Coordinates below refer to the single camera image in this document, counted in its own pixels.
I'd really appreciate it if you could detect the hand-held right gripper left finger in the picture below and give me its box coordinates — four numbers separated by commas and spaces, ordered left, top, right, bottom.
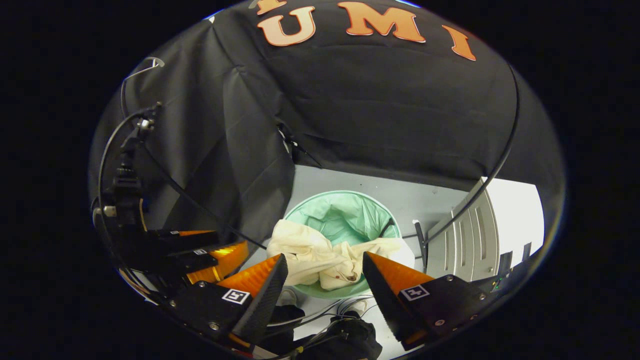
165, 253, 290, 351

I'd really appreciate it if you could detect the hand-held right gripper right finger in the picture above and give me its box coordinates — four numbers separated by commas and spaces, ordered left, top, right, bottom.
362, 251, 503, 346

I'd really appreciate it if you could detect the cream collared shirt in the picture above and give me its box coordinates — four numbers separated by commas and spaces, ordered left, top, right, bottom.
266, 219, 407, 292

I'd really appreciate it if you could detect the green laundry hamper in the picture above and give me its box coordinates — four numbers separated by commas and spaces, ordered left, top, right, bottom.
282, 190, 416, 301

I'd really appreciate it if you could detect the empty white hanger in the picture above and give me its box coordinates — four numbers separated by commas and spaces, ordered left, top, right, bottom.
120, 56, 166, 118

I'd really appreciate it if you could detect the black clothes rack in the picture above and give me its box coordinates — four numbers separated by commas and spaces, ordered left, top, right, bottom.
413, 64, 522, 275

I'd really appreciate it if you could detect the white ribbed cabinet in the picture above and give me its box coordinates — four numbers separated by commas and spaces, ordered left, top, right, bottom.
424, 176, 546, 284

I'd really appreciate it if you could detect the black backdrop cloth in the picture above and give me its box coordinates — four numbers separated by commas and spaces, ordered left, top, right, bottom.
89, 0, 567, 251

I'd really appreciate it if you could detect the bundle of floor cables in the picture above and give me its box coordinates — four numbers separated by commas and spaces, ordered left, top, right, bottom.
272, 295, 381, 346

